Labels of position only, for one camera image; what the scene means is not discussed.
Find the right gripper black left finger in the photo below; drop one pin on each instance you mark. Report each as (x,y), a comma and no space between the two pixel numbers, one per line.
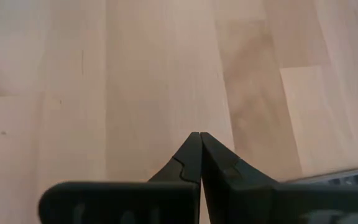
(120,202)

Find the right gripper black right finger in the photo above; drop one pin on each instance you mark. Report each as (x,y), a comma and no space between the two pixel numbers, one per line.
(259,202)

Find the clear black CD jewel case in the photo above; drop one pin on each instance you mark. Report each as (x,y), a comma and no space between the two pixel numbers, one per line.
(346,177)

